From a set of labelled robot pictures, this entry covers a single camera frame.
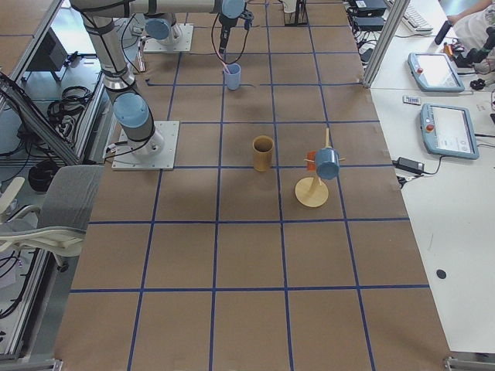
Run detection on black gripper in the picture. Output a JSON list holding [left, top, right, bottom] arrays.
[[219, 13, 238, 53]]

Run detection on pink chopstick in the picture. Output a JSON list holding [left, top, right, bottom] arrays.
[[217, 53, 230, 74]]

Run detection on light blue plastic cup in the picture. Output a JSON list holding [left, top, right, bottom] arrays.
[[224, 63, 241, 90]]

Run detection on white mug near rack end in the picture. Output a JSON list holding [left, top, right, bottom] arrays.
[[280, 0, 297, 14]]

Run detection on bamboo cylinder holder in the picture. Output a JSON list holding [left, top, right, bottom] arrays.
[[252, 135, 275, 172]]

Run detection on orange mug on tree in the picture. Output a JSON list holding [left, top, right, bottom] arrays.
[[305, 151, 316, 171]]

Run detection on blue mug on tree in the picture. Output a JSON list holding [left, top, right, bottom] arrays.
[[314, 147, 340, 180]]

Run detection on wooden mug tree stand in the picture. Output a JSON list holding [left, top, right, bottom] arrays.
[[295, 128, 345, 208]]

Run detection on teach pendant far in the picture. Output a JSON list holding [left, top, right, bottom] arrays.
[[408, 53, 465, 93]]

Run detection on teach pendant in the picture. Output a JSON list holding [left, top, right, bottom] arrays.
[[419, 104, 480, 160], [408, 53, 465, 93]]

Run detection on black power adapter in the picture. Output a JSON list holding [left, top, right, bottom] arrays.
[[392, 157, 425, 175]]

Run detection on teach pendant near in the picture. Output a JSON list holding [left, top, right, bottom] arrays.
[[419, 104, 480, 160]]

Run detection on grey office chair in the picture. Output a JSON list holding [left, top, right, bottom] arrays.
[[1, 165, 104, 272]]

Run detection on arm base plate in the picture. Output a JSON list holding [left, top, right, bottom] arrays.
[[143, 19, 193, 53], [111, 121, 179, 171]]

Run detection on black wire mug rack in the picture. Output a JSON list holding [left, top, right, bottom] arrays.
[[283, 0, 308, 26]]

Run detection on aluminium frame post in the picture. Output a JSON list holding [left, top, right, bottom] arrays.
[[362, 0, 410, 88]]

